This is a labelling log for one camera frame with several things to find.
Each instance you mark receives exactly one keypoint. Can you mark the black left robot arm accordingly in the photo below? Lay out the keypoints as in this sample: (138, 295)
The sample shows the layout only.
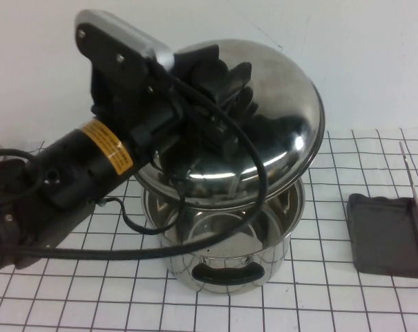
(74, 166)

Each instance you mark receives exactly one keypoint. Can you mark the stainless steel pot lid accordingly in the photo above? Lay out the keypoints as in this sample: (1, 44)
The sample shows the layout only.
(284, 103)

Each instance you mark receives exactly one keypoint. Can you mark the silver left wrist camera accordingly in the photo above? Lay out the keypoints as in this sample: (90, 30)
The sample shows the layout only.
(125, 38)

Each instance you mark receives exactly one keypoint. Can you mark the white grid-patterned tablecloth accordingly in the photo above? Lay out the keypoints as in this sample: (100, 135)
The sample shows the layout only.
(91, 304)

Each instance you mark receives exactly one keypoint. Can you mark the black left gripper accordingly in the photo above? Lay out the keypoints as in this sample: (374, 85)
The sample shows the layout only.
(198, 86)

